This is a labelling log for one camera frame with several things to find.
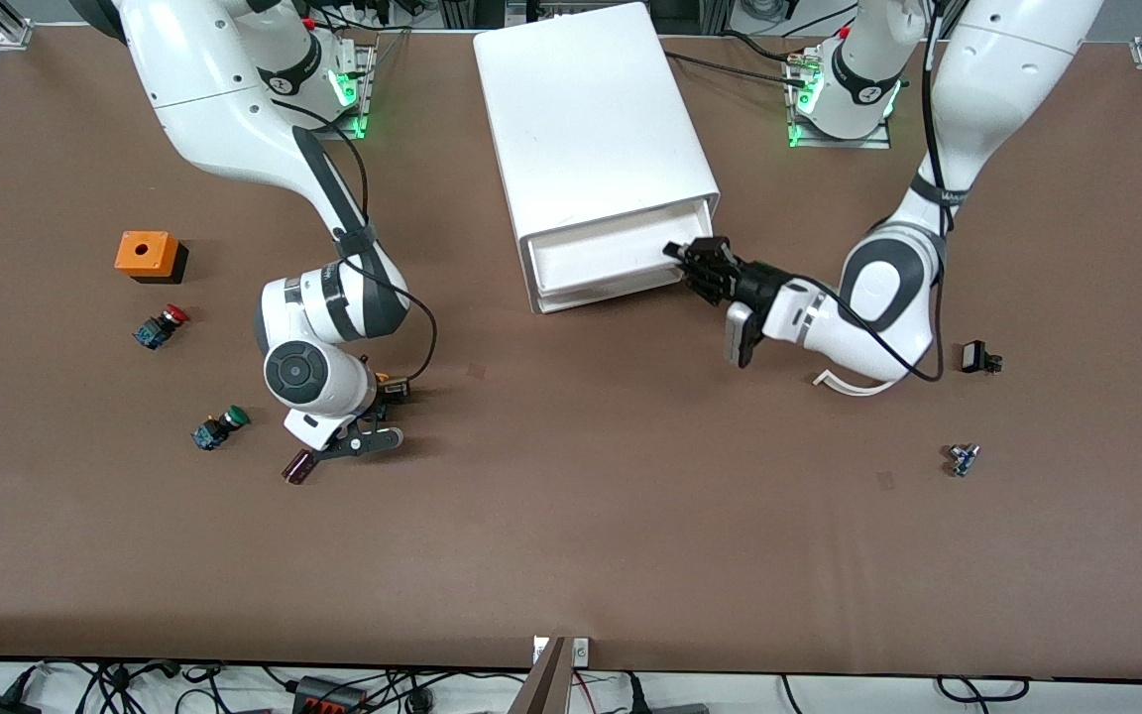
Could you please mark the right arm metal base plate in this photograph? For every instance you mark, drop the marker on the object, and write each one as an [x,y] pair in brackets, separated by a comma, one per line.
[365,99]

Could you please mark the dark purple capacitor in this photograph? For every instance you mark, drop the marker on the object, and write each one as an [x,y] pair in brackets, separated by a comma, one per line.
[297,468]

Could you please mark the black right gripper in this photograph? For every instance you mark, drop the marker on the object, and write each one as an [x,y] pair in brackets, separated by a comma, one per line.
[380,400]

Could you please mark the white curved plastic piece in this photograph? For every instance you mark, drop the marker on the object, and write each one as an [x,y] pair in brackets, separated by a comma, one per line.
[844,385]

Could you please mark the red push button switch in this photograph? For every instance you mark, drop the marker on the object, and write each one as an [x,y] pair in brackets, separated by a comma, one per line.
[157,329]

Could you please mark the white plastic drawer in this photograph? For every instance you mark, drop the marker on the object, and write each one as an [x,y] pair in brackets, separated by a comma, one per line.
[601,260]
[611,291]

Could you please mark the small black component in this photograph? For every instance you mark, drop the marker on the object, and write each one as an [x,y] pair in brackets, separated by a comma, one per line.
[973,356]

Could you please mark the small blue potentiometer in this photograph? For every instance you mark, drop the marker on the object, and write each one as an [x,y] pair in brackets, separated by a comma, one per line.
[963,459]

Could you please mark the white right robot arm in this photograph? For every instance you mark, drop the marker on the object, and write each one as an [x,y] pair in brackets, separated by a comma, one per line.
[224,99]

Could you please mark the white drawer cabinet housing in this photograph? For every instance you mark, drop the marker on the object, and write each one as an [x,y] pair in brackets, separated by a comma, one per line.
[581,109]

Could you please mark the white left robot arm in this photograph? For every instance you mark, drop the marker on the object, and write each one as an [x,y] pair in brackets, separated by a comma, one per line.
[1007,69]

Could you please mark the black power strip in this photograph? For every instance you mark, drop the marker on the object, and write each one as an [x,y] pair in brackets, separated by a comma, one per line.
[328,699]

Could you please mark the grey slanted post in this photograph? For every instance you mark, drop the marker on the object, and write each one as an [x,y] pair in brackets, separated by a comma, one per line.
[543,684]

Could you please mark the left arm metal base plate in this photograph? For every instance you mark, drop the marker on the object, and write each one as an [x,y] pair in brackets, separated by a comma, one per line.
[839,144]

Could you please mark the orange button enclosure box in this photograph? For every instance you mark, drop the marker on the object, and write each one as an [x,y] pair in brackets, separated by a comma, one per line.
[143,253]

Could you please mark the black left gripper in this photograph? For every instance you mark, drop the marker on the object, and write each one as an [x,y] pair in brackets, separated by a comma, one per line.
[755,283]

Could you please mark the green push button switch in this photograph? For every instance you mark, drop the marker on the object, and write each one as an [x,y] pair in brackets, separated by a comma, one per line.
[214,431]

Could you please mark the small white bracket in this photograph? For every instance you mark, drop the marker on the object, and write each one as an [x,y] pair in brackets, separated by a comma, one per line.
[581,652]

